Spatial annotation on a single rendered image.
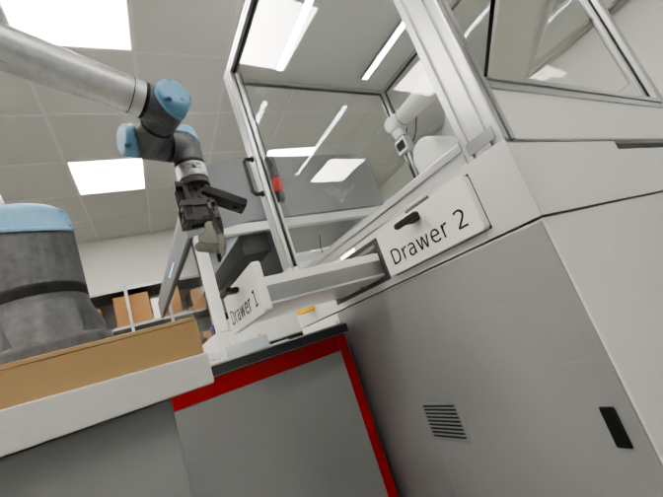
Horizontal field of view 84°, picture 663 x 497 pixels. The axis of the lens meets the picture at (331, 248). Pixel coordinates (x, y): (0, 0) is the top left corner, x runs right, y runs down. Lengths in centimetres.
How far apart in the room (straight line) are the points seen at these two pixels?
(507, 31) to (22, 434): 60
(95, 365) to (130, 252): 489
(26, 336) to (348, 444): 81
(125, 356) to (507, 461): 71
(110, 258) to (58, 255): 477
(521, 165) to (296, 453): 82
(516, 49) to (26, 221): 62
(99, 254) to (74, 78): 462
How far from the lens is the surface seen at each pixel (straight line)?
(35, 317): 57
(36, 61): 86
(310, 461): 107
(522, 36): 46
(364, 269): 92
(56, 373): 50
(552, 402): 77
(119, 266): 533
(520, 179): 69
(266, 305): 77
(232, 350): 111
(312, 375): 107
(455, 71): 79
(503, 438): 87
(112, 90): 87
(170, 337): 54
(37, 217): 63
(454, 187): 75
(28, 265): 60
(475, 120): 74
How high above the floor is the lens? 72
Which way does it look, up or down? 13 degrees up
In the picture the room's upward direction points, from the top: 19 degrees counter-clockwise
